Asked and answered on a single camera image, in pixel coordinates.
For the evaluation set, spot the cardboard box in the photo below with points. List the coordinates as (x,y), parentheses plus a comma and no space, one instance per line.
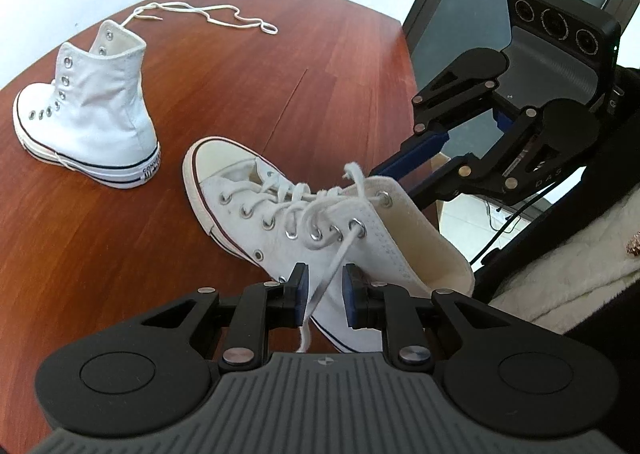
(440,160)

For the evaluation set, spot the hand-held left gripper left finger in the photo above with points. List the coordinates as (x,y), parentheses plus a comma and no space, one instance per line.
(301,298)

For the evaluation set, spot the bright white high-top sneaker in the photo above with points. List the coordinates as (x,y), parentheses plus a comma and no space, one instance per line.
(100,104)

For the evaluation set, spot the cream high-top canvas sneaker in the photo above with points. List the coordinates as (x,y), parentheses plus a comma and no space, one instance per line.
(400,244)

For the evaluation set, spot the loose white shoelace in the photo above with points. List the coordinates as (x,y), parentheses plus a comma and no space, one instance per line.
(200,11)

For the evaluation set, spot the pink sparkly ornament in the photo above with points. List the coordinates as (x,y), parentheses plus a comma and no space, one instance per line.
(635,245)

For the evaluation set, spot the white quilted cloth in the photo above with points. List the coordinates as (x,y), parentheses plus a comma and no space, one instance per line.
(575,264)

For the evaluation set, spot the white shoelace threaded through sneaker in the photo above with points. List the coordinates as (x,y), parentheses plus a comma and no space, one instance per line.
(325,219)

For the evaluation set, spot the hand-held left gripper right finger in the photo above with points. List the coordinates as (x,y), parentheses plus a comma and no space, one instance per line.
(350,298)

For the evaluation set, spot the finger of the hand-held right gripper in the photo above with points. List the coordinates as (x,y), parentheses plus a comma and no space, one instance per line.
(440,186)
(415,154)

